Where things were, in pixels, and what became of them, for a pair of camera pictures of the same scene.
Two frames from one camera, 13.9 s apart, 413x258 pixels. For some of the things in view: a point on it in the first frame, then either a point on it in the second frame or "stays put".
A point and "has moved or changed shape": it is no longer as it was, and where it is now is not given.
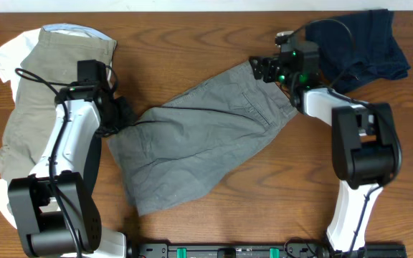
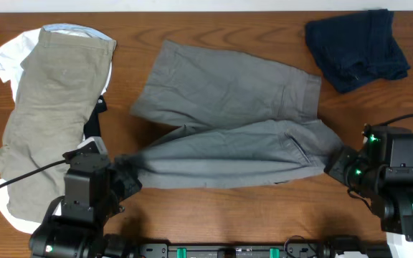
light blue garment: (75, 29) stays put
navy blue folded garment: (358, 47) stays put
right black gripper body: (273, 71) to (343, 165)
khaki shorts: (51, 64) stays put
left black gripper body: (121, 115) to (122, 182)
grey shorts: (185, 144) has moved or changed shape
